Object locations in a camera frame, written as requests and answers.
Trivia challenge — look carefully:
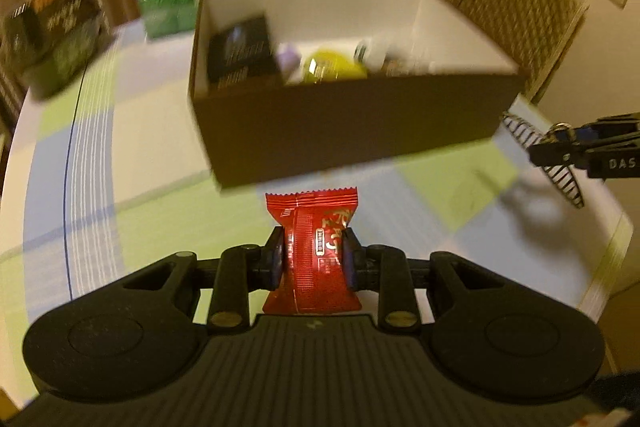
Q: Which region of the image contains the green carton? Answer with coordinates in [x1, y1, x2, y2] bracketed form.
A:
[139, 0, 291, 39]

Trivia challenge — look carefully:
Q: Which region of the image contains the yellow snack packet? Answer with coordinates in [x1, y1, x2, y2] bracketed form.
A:
[299, 48, 371, 84]

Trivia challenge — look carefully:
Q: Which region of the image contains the chair with quilted cover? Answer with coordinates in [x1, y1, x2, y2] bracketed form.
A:
[449, 0, 589, 104]

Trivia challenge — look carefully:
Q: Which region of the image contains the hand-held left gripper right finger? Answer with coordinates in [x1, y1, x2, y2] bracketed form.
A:
[344, 227, 506, 333]

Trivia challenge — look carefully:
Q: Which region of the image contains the desktop with checked tablecloth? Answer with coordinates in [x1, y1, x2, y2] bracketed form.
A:
[0, 19, 634, 408]

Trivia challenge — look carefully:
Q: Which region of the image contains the red snack packet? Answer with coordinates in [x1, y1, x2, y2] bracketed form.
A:
[262, 187, 364, 314]

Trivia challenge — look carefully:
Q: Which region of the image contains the purple tube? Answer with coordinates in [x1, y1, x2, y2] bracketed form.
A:
[276, 42, 304, 80]

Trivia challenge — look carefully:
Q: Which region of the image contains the cream hair claw clip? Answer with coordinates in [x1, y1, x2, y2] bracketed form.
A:
[502, 111, 586, 208]

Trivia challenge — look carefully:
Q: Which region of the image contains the white folding comb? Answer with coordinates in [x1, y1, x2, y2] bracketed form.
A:
[352, 37, 391, 68]

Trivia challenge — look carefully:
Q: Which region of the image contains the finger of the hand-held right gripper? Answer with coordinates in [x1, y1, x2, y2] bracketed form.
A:
[545, 113, 640, 142]
[530, 141, 598, 168]

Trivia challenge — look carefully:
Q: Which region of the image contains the black instant noodle bowl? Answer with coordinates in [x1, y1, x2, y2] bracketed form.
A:
[2, 0, 109, 100]

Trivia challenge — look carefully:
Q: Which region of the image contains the black shaver box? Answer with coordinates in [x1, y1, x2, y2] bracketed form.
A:
[207, 14, 281, 86]

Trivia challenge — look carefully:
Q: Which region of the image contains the brown cardboard box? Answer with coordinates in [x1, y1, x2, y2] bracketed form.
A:
[188, 0, 529, 190]

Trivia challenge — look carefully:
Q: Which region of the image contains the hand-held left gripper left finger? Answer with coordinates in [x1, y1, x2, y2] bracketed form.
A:
[122, 227, 288, 333]

